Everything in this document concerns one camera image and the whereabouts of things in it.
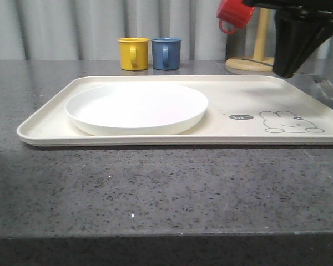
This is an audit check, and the white round plate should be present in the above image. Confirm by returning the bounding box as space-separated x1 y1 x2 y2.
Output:
65 82 208 136

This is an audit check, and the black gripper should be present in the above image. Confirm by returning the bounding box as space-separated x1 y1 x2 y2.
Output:
242 0 333 78

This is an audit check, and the yellow mug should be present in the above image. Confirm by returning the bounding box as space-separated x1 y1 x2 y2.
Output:
117 37 149 71

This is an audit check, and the wooden mug tree stand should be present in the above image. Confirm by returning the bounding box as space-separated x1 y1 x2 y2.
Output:
225 8 274 72

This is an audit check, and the cream rabbit print tray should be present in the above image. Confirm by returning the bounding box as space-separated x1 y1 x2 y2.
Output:
17 75 333 146

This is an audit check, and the red mug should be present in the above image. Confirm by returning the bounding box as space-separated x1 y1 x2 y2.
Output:
216 0 255 34

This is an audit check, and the blue mug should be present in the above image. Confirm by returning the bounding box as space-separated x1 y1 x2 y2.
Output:
151 37 181 70

